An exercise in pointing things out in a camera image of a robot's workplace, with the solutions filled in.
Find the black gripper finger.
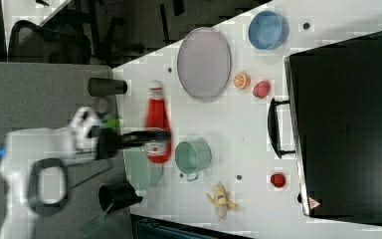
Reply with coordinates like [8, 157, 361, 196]
[122, 129, 171, 146]

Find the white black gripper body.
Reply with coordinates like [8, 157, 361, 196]
[68, 107, 119, 160]

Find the red ketchup bottle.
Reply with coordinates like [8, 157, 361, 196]
[144, 80, 172, 163]

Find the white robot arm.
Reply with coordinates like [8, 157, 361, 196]
[0, 107, 171, 239]

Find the green strainer basket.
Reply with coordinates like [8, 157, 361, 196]
[123, 148, 163, 196]

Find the green metal cup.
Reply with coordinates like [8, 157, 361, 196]
[174, 138, 212, 182]

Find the black office chair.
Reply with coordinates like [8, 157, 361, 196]
[7, 20, 92, 65]

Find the grey round plate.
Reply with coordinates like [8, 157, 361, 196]
[177, 27, 231, 102]

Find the peeled banana toy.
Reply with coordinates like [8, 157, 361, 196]
[206, 183, 239, 221]

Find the orange slice toy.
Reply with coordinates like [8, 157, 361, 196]
[233, 73, 251, 90]

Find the red strawberry toy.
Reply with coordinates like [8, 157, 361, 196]
[253, 81, 271, 99]

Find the small red fruit toy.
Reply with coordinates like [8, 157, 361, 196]
[271, 173, 287, 188]

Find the blue bowl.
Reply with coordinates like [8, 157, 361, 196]
[248, 11, 288, 50]

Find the black toaster oven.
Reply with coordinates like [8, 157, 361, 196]
[284, 31, 382, 226]

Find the black cylinder post lower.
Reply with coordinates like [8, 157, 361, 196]
[98, 181, 142, 213]

